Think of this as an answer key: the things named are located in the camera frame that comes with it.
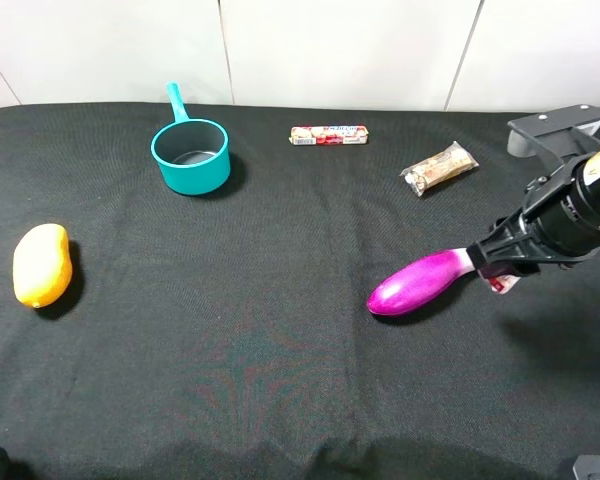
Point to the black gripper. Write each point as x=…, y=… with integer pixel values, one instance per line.
x=559, y=224

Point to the small white capped bottle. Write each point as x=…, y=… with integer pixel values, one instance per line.
x=502, y=284

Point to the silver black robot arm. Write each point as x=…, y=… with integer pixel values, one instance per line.
x=558, y=221

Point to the grey object bottom right corner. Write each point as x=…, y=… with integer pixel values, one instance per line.
x=587, y=467

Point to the purple eggplant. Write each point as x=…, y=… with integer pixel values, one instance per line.
x=419, y=283

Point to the clear wrapped snack bar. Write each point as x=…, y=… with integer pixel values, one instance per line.
x=446, y=165

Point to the red candy roll pack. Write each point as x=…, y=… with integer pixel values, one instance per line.
x=328, y=135

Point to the black tablecloth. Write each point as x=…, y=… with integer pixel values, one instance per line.
x=227, y=336

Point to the yellow mango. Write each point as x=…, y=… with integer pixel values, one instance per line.
x=42, y=266

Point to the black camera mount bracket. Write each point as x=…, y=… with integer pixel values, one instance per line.
x=556, y=136

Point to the teal saucepan with handle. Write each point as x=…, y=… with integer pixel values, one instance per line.
x=192, y=153

